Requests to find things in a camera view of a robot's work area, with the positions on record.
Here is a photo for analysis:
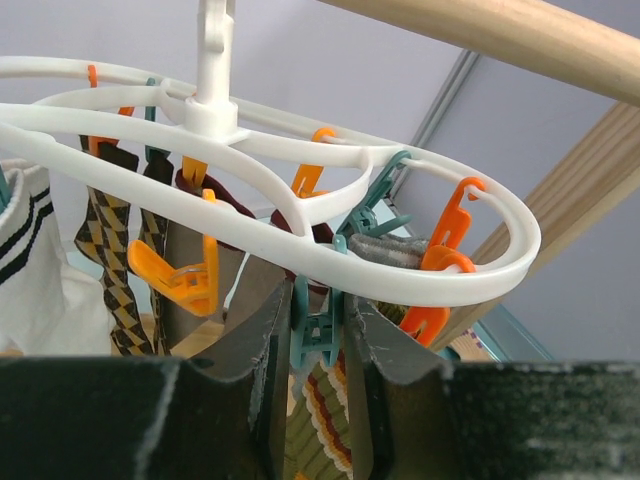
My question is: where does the tan striped sock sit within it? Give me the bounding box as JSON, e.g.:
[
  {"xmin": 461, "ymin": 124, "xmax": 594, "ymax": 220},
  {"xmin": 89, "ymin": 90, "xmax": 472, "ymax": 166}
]
[
  {"xmin": 164, "ymin": 169, "xmax": 256, "ymax": 354},
  {"xmin": 223, "ymin": 210, "xmax": 334, "ymax": 337}
]

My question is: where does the white plastic clip hanger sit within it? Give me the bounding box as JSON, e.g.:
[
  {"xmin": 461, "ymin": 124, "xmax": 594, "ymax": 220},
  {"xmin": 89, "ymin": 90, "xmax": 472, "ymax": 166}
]
[{"xmin": 0, "ymin": 0, "xmax": 544, "ymax": 307}]

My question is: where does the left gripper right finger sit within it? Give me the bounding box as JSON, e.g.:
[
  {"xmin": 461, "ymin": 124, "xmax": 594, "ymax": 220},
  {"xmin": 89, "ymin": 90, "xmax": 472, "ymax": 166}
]
[{"xmin": 344, "ymin": 296, "xmax": 639, "ymax": 479}]

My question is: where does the wooden drying rack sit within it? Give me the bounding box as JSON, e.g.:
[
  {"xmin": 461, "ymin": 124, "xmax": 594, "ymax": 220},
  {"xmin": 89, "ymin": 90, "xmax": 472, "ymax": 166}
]
[{"xmin": 139, "ymin": 0, "xmax": 640, "ymax": 361}]

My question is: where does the teal clip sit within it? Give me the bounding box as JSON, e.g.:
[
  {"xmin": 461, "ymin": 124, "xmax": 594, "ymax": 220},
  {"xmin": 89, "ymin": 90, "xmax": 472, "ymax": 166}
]
[
  {"xmin": 337, "ymin": 149, "xmax": 415, "ymax": 241},
  {"xmin": 290, "ymin": 234, "xmax": 349, "ymax": 370}
]

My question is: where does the orange clip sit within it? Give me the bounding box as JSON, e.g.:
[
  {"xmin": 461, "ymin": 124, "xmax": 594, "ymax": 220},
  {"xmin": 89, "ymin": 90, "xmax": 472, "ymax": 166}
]
[
  {"xmin": 428, "ymin": 177, "xmax": 485, "ymax": 249},
  {"xmin": 399, "ymin": 245, "xmax": 476, "ymax": 348},
  {"xmin": 291, "ymin": 127, "xmax": 336, "ymax": 199},
  {"xmin": 127, "ymin": 188, "xmax": 221, "ymax": 319}
]

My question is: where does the brown argyle sock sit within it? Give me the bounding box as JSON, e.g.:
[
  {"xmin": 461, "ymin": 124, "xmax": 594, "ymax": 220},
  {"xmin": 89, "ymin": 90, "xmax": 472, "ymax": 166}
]
[
  {"xmin": 139, "ymin": 147, "xmax": 174, "ymax": 355},
  {"xmin": 73, "ymin": 134, "xmax": 154, "ymax": 357}
]

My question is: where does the purple striped sock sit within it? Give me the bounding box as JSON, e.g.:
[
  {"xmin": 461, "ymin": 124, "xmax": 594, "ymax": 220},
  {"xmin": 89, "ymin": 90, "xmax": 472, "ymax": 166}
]
[{"xmin": 445, "ymin": 328, "xmax": 495, "ymax": 362}]

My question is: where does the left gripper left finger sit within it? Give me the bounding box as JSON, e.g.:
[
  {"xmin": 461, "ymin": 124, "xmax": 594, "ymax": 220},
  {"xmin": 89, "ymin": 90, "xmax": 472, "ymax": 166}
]
[{"xmin": 1, "ymin": 281, "xmax": 292, "ymax": 479}]

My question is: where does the grey sock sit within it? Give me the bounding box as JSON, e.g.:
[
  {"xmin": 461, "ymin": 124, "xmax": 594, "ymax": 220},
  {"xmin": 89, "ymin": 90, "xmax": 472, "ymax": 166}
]
[{"xmin": 348, "ymin": 233, "xmax": 429, "ymax": 269}]

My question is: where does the olive orange striped sock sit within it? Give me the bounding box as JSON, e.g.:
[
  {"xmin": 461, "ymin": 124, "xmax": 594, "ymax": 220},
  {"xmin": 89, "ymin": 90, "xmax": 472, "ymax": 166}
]
[{"xmin": 375, "ymin": 301, "xmax": 408, "ymax": 326}]

